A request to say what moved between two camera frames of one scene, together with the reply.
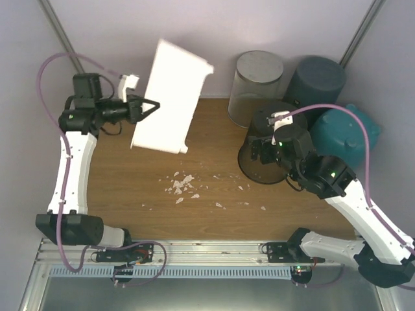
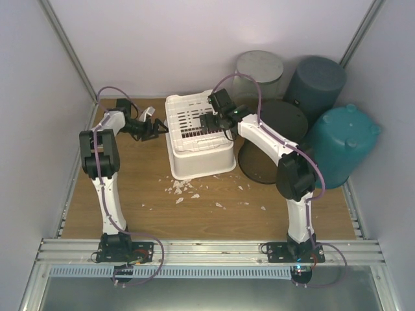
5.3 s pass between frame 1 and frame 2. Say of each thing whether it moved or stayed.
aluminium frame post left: stayed
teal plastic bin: stayed
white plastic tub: moved
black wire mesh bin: stayed
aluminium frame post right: stayed
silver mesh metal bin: stayed
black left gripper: moved
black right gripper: moved
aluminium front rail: stayed
